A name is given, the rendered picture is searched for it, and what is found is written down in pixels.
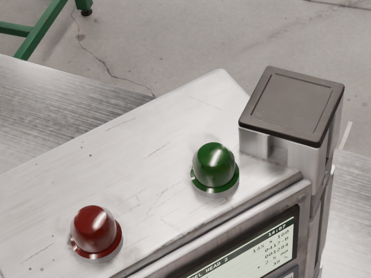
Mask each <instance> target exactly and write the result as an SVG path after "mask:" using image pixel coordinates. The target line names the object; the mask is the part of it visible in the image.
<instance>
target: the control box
mask: <svg viewBox="0 0 371 278"><path fill-rule="evenodd" d="M249 99H250V96H249V95H248V94H247V93H246V92H245V91H244V90H243V89H242V88H241V87H240V86H239V85H238V84H237V82H236V81H235V80H234V79H233V78H232V77H231V76H230V75H229V74H228V73H227V72H226V71H225V70H224V69H222V68H218V69H215V70H213V71H211V72H209V73H207V74H205V75H203V76H201V77H199V78H197V79H195V80H193V81H191V82H189V83H187V84H185V85H183V86H181V87H179V88H177V89H175V90H173V91H171V92H169V93H167V94H165V95H162V96H160V97H158V98H156V99H154V100H152V101H150V102H148V103H146V104H144V105H142V106H140V107H138V108H136V109H134V110H132V111H130V112H128V113H126V114H124V115H122V116H120V117H118V118H116V119H114V120H112V121H110V122H107V123H105V124H103V125H101V126H99V127H97V128H95V129H93V130H91V131H89V132H87V133H85V134H83V135H80V136H78V137H76V138H74V139H72V140H70V141H68V142H66V143H64V144H62V145H60V146H58V147H56V148H54V149H52V150H50V151H48V152H46V153H44V154H42V155H40V156H38V157H36V158H34V159H32V160H30V161H28V162H25V163H23V164H21V165H19V166H17V167H15V168H13V169H11V170H9V171H7V172H5V173H3V174H1V175H0V275H1V277H2V278H168V277H169V276H170V275H172V274H174V273H175V272H177V271H179V270H181V269H182V268H184V267H186V266H188V265H189V264H191V263H193V262H195V261H197V260H198V259H200V258H202V257H204V256H205V255H207V254H209V253H211V252H213V251H214V250H216V249H218V248H220V247H221V246H223V245H225V244H226V243H228V242H230V241H232V240H233V239H235V238H237V237H239V236H240V235H242V234H244V233H246V232H248V231H249V230H251V229H253V228H255V227H257V226H258V225H260V224H261V223H263V222H265V221H267V220H269V219H270V218H272V217H274V216H276V215H277V214H279V213H281V212H283V211H284V210H286V209H288V208H290V207H292V206H293V205H295V204H298V205H299V206H300V216H299V233H298V251H297V258H296V259H294V260H293V261H291V262H289V263H287V264H286V265H284V266H282V267H281V268H279V269H278V270H276V271H274V272H272V273H271V274H269V275H267V276H266V277H264V278H275V277H277V276H279V275H280V274H282V273H284V272H286V271H287V270H289V269H291V268H292V267H294V266H296V265H299V276H298V278H304V274H305V261H306V248H307V241H308V228H309V215H310V202H311V189H312V183H311V181H310V180H309V179H306V178H304V179H303V175H302V173H301V171H299V170H297V169H295V168H293V167H290V166H288V165H287V158H288V151H287V150H285V149H281V148H278V147H274V146H271V153H270V155H269V158H268V159H264V158H260V157H256V156H253V155H250V154H247V153H243V152H241V151H240V148H239V130H238V120H239V118H240V116H241V114H242V112H243V110H244V108H245V106H246V104H247V102H248V100H249ZM209 142H218V143H221V144H223V145H224V146H226V147H228V148H229V149H230V150H231V151H232V152H233V154H234V156H235V162H236V163H237V165H238V168H239V172H240V181H239V184H238V186H237V188H236V189H235V190H234V191H233V192H232V193H231V194H230V195H228V196H225V197H222V198H218V199H211V198H207V197H204V196H201V195H200V194H199V193H197V192H196V191H195V190H194V188H193V186H192V183H191V178H190V171H191V168H192V166H193V163H192V159H193V156H194V154H195V152H196V151H197V150H198V149H199V148H200V147H201V146H202V145H204V144H206V143H209ZM89 205H97V206H101V207H105V208H106V209H108V210H109V211H110V212H111V213H112V215H113V217H114V219H115V220H117V222H118V223H119V224H120V226H121V230H122V232H123V236H124V241H123V246H122V248H121V250H120V251H119V253H118V254H117V255H116V256H115V257H114V258H112V259H110V260H109V261H106V262H104V263H100V264H89V263H86V262H84V261H82V260H81V259H79V258H78V257H77V255H76V254H75V252H74V250H73V247H72V245H71V232H70V223H71V220H72V219H73V217H74V215H75V214H76V213H77V212H78V211H79V210H80V209H81V208H83V207H85V206H89Z"/></svg>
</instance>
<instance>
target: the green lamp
mask: <svg viewBox="0 0 371 278"><path fill-rule="evenodd" d="M192 163H193V166H192V168H191V171H190V178H191V183H192V186H193V188H194V190H195V191H196V192H197V193H199V194H200V195H201V196H204V197H207V198H211V199H218V198H222V197H225V196H228V195H230V194H231V193H232V192H233V191H234V190H235V189H236V188H237V186H238V184H239V181H240V172H239V167H238V165H237V163H236V162H235V156H234V154H233V152H232V151H231V150H230V149H229V148H228V147H226V146H224V145H223V144H221V143H218V142H209V143H206V144H204V145H202V146H201V147H200V148H199V149H198V150H197V151H196V152H195V154H194V156H193V159H192Z"/></svg>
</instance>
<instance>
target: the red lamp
mask: <svg viewBox="0 0 371 278"><path fill-rule="evenodd" d="M70 232H71V245H72V247H73V250H74V252H75V254H76V255H77V257H78V258H79V259H81V260H82V261H84V262H86V263H89V264H100V263H104V262H106V261H109V260H110V259H112V258H114V257H115V256H116V255H117V254H118V253H119V251H120V250H121V248H122V246H123V241H124V236H123V232H122V230H121V226H120V224H119V223H118V222H117V220H115V219H114V217H113V215H112V213H111V212H110V211H109V210H108V209H107V208H105V207H101V206H97V205H89V206H85V207H83V208H81V209H80V210H79V211H78V212H77V213H76V214H75V215H74V217H73V219H72V220H71V223H70Z"/></svg>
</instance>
